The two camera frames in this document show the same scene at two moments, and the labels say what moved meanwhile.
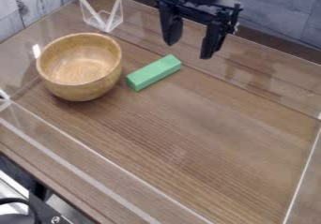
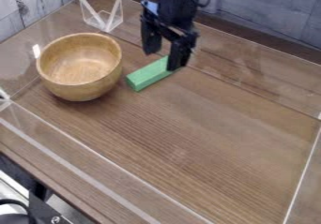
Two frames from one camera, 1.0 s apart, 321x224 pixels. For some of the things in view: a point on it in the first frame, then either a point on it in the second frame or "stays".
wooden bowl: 79,66 stays
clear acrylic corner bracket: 103,20 stays
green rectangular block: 153,72 stays
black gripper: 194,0 to 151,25
